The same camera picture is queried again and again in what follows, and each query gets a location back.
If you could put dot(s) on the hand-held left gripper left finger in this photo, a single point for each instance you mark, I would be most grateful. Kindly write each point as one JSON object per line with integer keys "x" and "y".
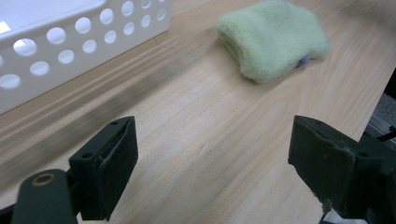
{"x": 102, "y": 168}

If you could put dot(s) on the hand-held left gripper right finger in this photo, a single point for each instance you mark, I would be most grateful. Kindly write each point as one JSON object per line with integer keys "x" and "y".
{"x": 327, "y": 161}

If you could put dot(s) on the white perforated plastic basket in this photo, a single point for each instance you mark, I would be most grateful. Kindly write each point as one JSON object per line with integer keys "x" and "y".
{"x": 74, "y": 40}

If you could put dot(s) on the light green towel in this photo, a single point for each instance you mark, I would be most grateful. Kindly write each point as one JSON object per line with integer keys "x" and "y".
{"x": 274, "y": 37}

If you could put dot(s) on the small purple tag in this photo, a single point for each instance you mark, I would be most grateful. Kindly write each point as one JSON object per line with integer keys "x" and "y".
{"x": 303, "y": 61}

